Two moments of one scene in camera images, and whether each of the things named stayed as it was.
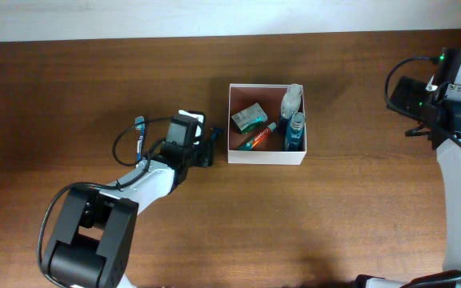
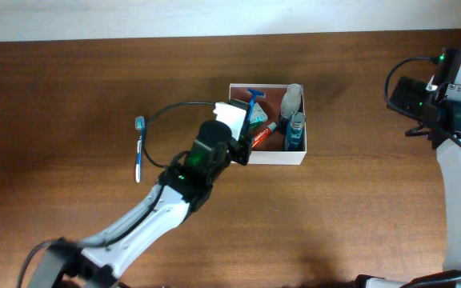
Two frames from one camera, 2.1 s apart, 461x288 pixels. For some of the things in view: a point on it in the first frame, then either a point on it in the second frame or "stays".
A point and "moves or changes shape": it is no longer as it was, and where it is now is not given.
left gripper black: [206, 154] → [240, 152]
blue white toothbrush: [141, 127] stays
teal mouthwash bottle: [295, 133] stays
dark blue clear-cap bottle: [290, 104] stays
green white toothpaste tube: [256, 141] stays
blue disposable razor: [217, 131] moves or changes shape
